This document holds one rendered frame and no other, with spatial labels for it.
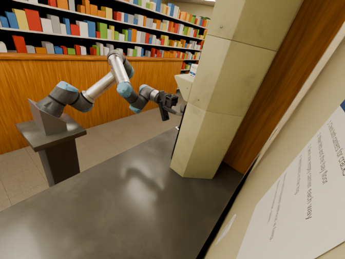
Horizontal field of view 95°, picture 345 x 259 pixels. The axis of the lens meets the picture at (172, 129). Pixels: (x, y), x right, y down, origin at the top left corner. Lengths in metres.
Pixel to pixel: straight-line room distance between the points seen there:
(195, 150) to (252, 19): 0.62
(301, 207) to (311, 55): 0.89
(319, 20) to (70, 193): 1.38
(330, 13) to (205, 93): 0.61
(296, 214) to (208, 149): 0.74
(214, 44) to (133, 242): 0.87
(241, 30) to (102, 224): 0.96
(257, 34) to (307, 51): 0.35
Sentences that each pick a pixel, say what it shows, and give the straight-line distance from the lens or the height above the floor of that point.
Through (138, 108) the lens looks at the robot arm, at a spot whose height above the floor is 1.25.
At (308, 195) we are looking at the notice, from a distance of 0.21.
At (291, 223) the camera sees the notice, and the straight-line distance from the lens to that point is 0.21.
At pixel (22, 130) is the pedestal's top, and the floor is 0.94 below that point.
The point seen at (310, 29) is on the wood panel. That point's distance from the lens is 1.04.
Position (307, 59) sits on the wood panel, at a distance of 1.04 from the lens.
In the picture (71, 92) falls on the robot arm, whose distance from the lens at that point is 1.30.
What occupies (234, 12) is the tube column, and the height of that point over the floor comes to 1.79.
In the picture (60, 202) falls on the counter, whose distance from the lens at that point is 0.95.
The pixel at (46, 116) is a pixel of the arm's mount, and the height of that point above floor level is 1.08.
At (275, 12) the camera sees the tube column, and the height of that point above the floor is 1.82.
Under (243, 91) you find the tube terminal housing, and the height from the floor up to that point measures 1.53.
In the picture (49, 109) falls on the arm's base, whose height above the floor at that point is 1.12.
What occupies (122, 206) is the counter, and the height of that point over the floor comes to 0.94.
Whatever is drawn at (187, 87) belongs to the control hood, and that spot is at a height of 1.48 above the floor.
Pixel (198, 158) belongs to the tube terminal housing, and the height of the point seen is 1.11.
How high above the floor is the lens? 1.70
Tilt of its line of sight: 32 degrees down
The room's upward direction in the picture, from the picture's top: 14 degrees clockwise
